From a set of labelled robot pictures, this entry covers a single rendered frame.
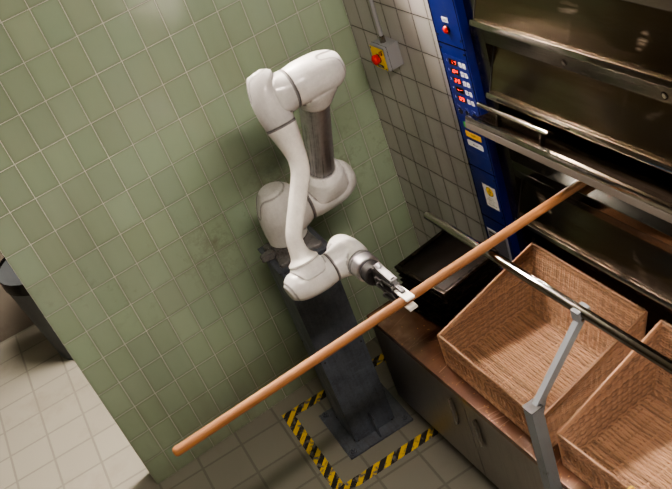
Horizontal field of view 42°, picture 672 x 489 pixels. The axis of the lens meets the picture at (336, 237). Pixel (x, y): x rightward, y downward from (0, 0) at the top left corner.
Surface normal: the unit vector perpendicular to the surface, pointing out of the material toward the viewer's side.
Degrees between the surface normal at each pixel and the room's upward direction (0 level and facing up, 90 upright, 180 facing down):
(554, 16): 70
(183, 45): 90
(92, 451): 0
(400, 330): 0
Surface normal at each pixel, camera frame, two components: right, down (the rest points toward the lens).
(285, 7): 0.51, 0.38
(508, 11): -0.87, 0.22
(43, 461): -0.29, -0.77
